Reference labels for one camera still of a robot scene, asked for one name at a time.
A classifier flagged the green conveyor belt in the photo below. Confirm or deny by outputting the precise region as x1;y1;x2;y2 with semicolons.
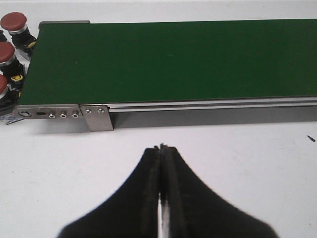
19;19;317;105

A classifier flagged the aluminium conveyor side rail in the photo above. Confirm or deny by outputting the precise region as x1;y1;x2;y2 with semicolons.
107;97;317;112

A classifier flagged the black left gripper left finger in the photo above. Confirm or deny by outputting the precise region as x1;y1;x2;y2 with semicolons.
58;147;160;238

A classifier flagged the red mushroom push button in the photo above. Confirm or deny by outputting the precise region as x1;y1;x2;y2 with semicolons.
0;42;26;91
0;74;22;125
0;12;37;60

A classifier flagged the steel conveyor support bracket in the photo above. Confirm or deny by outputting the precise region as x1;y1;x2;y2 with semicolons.
80;105;113;131

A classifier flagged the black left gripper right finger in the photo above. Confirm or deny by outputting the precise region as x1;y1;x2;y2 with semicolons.
160;146;275;238

